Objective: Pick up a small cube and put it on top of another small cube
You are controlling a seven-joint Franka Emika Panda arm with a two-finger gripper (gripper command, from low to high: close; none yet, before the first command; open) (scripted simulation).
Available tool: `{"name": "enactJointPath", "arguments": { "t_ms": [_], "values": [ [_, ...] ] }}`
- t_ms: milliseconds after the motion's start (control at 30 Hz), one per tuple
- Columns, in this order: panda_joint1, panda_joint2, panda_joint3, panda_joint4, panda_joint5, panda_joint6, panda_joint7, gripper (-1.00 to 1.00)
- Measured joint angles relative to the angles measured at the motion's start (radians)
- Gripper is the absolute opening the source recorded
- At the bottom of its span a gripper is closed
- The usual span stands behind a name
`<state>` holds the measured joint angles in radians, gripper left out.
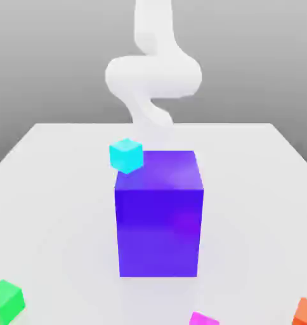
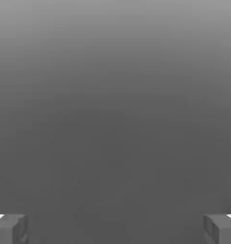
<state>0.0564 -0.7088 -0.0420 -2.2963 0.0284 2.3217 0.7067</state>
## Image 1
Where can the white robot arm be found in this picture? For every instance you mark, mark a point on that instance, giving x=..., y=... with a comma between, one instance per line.
x=153, y=76

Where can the small cyan cube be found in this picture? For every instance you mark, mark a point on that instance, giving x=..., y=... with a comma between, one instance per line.
x=126, y=156

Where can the small magenta cube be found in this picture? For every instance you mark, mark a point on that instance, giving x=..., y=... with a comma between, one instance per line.
x=201, y=320

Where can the small green cube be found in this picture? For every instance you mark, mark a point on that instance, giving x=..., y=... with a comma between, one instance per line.
x=5, y=302

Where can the large purple box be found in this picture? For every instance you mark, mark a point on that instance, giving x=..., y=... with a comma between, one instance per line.
x=158, y=228

